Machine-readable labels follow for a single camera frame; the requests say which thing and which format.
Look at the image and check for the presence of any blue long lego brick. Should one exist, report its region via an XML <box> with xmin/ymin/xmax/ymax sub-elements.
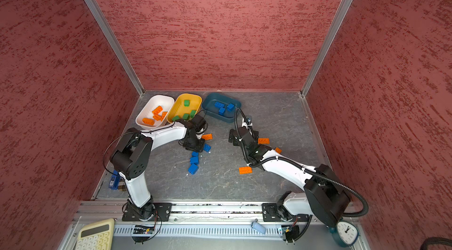
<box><xmin>214</xmin><ymin>102</ymin><xmax>225</xmax><ymax>108</ymax></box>

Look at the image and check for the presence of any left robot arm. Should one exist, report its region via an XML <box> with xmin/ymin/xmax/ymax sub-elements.
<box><xmin>109</xmin><ymin>115</ymin><xmax>208</xmax><ymax>221</ymax></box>

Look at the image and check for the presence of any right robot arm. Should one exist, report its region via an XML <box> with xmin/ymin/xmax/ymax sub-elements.
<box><xmin>228</xmin><ymin>126</ymin><xmax>369</xmax><ymax>227</ymax></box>

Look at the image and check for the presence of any teal plastic bin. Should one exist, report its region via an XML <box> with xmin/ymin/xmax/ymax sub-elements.
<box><xmin>201</xmin><ymin>93</ymin><xmax>241</xmax><ymax>123</ymax></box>

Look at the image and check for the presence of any yellow plastic bin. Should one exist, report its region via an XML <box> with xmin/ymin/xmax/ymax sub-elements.
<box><xmin>167</xmin><ymin>93</ymin><xmax>202</xmax><ymax>123</ymax></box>

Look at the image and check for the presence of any white plastic bin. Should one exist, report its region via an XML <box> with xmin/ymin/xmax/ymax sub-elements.
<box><xmin>135</xmin><ymin>94</ymin><xmax>175</xmax><ymax>130</ymax></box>

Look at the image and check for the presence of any small blue cylinder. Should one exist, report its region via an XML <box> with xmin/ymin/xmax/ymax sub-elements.
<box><xmin>251</xmin><ymin>220</ymin><xmax>267</xmax><ymax>235</ymax></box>

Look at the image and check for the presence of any plaid pouch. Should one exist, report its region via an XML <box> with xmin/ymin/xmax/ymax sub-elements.
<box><xmin>118</xmin><ymin>182</ymin><xmax>127</xmax><ymax>192</ymax></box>

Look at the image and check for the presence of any blue stapler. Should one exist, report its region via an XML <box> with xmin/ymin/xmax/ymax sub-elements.
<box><xmin>108</xmin><ymin>170</ymin><xmax>121</xmax><ymax>190</ymax></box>

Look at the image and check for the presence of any teal alarm clock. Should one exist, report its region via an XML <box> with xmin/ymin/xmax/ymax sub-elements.
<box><xmin>329</xmin><ymin>221</ymin><xmax>360</xmax><ymax>248</ymax></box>

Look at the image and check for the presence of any cream calculator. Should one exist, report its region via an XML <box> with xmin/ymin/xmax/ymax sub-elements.
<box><xmin>75</xmin><ymin>218</ymin><xmax>115</xmax><ymax>250</ymax></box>

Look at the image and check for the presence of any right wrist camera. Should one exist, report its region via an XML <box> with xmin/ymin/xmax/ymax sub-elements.
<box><xmin>242</xmin><ymin>116</ymin><xmax>253</xmax><ymax>129</ymax></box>

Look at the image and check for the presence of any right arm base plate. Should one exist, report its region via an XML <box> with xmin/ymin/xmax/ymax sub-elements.
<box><xmin>261</xmin><ymin>203</ymin><xmax>310</xmax><ymax>223</ymax></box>

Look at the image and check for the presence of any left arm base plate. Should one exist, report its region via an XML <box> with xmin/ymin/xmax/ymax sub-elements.
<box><xmin>122</xmin><ymin>200</ymin><xmax>173</xmax><ymax>222</ymax></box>

